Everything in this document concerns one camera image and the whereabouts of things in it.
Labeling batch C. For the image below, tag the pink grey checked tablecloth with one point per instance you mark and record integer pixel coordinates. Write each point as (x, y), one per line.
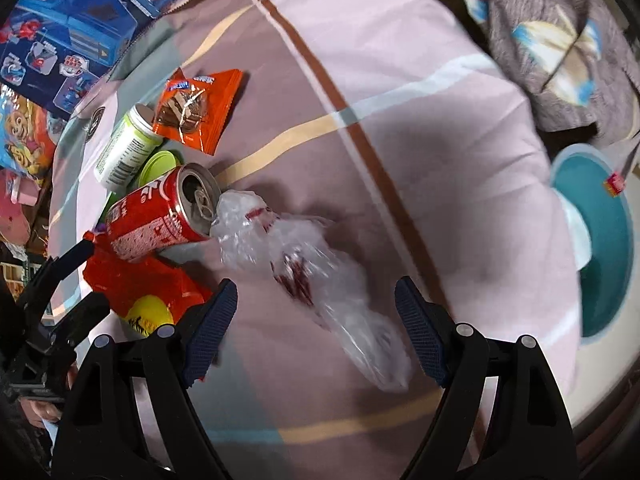
(400, 160)

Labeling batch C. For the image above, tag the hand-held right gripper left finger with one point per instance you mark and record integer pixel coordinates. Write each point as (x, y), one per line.
(210, 330)

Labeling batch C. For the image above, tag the yellow-green round lid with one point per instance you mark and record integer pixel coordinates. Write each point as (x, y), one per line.
(160, 167)

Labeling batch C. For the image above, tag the white green canister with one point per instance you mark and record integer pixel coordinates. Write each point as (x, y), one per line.
(125, 152)

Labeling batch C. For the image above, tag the person's left hand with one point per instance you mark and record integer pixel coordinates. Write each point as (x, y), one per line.
(42, 412)

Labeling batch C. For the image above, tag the clear plastic bag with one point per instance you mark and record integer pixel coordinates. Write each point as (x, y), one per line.
(250, 240)

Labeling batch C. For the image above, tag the small pink box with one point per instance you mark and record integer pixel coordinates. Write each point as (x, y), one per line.
(20, 190)

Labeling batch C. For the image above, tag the red soda can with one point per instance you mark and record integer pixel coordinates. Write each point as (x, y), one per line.
(150, 225)

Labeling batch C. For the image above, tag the orange snack packet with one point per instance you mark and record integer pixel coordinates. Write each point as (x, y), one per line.
(200, 110)

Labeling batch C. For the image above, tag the red snack bag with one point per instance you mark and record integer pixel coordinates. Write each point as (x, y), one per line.
(125, 280)

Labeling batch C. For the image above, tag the grey patterned cloth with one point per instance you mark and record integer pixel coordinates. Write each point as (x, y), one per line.
(550, 35)

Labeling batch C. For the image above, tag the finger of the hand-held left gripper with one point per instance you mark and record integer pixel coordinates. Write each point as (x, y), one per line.
(80, 320)
(60, 270)

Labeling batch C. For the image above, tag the cartoon puppy gift bag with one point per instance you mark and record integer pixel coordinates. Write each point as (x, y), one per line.
(25, 145)

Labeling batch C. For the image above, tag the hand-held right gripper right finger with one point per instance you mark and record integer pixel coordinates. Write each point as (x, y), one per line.
(422, 330)

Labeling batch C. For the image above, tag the blue toy box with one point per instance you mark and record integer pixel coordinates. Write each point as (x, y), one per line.
(65, 35)

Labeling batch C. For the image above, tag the teal plastic bucket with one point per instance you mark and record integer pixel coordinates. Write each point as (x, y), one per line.
(600, 240)

